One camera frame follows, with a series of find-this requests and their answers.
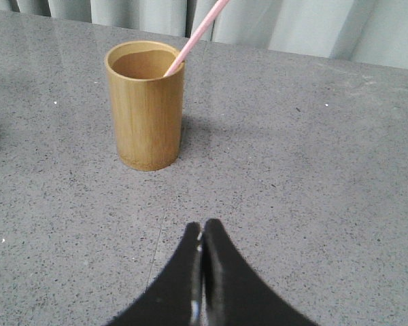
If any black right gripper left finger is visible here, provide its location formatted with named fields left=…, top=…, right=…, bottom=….
left=109, top=222, right=202, bottom=325

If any grey pleated curtain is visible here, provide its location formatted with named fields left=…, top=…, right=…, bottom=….
left=0, top=0, right=408, bottom=69

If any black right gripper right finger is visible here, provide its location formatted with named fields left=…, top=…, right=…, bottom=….
left=203, top=219, right=315, bottom=325

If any bamboo cylinder holder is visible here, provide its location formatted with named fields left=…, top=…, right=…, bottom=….
left=105, top=41, right=185, bottom=171

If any pink chopstick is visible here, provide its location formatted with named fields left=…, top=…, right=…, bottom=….
left=164, top=0, right=229, bottom=77

